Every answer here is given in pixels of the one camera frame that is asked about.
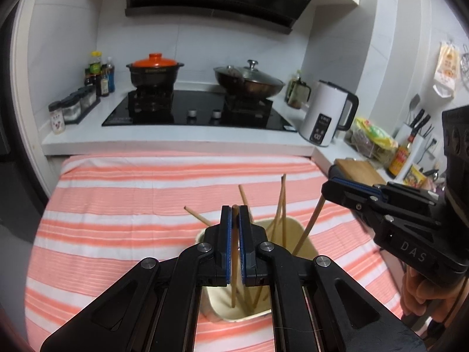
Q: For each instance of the person's right hand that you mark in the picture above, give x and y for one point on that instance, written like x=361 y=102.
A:
x=417 y=293

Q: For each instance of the yellow snack packet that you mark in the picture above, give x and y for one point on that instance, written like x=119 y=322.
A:
x=416 y=179

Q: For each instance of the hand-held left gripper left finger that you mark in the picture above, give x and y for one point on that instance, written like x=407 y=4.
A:
x=229 y=242

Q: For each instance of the wall socket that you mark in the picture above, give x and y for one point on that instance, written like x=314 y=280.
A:
x=434 y=143

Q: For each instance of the hanging spatula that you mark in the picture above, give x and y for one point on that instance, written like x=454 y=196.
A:
x=414 y=102

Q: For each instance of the orange pot lid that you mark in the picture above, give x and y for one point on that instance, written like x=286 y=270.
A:
x=154 y=61

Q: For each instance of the white electric kettle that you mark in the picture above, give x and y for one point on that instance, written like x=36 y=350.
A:
x=322 y=117

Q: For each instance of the black gas stove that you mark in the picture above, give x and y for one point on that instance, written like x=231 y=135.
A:
x=198 y=102

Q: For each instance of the orange white striped tablecloth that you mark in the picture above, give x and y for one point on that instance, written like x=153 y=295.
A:
x=128 y=209

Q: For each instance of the wooden chopstick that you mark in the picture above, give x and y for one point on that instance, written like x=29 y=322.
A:
x=284 y=190
x=307 y=227
x=243 y=196
x=198 y=216
x=279 y=209
x=233 y=297

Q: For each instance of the glass press jar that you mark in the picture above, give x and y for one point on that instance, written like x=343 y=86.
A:
x=298 y=93

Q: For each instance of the yellow noodle packet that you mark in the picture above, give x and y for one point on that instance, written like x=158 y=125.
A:
x=377 y=134

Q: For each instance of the glass wok lid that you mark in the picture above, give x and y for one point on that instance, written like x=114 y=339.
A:
x=252 y=73

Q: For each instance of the spice shaker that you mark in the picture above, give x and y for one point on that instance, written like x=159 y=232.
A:
x=56 y=121

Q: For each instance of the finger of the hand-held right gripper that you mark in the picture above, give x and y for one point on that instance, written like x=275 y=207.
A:
x=340 y=174
x=344 y=196

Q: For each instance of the white knife block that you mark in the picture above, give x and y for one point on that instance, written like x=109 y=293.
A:
x=417 y=146

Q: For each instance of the yellow green snack bag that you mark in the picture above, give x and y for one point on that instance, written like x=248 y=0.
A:
x=366 y=150

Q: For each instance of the cream utensil holder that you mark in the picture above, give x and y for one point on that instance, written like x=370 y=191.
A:
x=223 y=310

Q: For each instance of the row of spice jars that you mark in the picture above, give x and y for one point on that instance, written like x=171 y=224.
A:
x=73 y=108

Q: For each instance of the blue bottle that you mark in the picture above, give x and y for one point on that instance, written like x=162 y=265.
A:
x=110 y=80

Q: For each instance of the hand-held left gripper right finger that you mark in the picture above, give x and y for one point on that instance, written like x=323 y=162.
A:
x=240 y=242

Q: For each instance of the hanging printed bag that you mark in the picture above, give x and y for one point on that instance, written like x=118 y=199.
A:
x=447 y=68

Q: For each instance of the wooden cutting board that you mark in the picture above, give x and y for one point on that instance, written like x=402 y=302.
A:
x=361 y=170

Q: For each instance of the black clay pot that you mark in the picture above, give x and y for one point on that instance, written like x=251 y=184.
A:
x=154 y=79

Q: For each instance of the green label bottle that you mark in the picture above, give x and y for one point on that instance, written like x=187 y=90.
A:
x=96 y=68

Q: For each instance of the dark sauce bottle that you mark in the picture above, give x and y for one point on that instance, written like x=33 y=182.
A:
x=104 y=86
x=89 y=77

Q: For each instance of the soy sauce bottle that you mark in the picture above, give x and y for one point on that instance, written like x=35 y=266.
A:
x=399 y=157

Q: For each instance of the black wok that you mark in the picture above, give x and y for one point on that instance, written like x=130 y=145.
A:
x=249 y=88

